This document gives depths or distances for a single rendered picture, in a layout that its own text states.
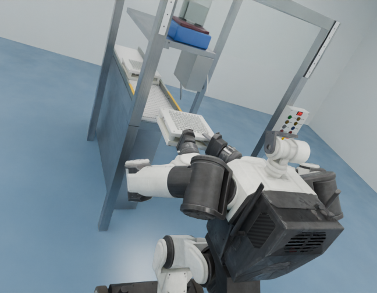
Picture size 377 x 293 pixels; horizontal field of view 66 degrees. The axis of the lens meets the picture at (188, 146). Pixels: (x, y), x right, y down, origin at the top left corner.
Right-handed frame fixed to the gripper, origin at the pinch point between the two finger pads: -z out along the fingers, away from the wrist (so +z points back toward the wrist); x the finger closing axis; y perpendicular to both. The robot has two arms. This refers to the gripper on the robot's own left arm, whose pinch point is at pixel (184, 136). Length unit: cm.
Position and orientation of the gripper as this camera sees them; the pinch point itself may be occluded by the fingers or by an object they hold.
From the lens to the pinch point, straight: 131.7
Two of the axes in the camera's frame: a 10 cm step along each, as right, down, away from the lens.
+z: 1.5, 5.7, -8.1
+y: 9.3, 2.0, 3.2
